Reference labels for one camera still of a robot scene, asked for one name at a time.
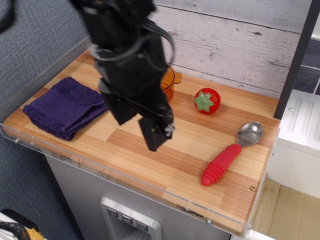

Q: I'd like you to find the red toy strawberry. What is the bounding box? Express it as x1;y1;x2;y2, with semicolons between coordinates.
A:
194;87;221;115

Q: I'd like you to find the amber glass pot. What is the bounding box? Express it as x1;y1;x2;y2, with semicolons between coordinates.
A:
160;66;182;102

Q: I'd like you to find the black braided cable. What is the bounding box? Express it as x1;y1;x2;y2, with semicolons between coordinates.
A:
0;0;18;32

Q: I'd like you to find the purple folded towel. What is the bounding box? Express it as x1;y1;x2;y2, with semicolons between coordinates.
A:
22;76;109;141

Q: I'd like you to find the yellow object at corner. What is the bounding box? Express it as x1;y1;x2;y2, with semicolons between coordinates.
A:
26;228;45;240

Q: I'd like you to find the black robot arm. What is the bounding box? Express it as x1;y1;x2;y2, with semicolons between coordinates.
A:
72;0;175;152

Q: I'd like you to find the grey toy fridge cabinet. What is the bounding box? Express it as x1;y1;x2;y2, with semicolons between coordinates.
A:
46;153;231;240

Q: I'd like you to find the dark vertical post right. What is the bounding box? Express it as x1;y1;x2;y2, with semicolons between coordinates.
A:
273;0;320;120

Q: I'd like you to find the white toy sink unit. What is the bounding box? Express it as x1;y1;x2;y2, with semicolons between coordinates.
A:
266;90;320;198

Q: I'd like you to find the red handled metal spoon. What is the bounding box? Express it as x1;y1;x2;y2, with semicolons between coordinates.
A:
201;121;264;186

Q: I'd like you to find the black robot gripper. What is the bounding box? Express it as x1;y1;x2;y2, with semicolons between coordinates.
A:
90;34;175;152

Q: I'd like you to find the silver dispenser panel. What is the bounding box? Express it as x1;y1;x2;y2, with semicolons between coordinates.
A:
100;196;163;240

